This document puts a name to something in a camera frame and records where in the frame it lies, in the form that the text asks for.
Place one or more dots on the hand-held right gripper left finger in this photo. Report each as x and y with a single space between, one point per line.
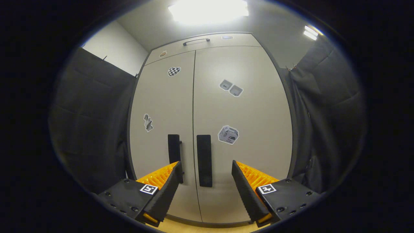
168 187

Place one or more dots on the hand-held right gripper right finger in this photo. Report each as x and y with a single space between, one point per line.
245 191

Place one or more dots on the grey shoe cabinet door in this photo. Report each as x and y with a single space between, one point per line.
255 110
165 100

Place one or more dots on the grey double-door shoe cabinet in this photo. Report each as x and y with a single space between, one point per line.
226 40

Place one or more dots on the black backdrop cloth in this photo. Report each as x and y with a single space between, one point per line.
90 123

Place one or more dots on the small twin ceiling light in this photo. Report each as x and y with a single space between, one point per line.
310 33

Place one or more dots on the large ceiling light panel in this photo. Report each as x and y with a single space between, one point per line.
208 11

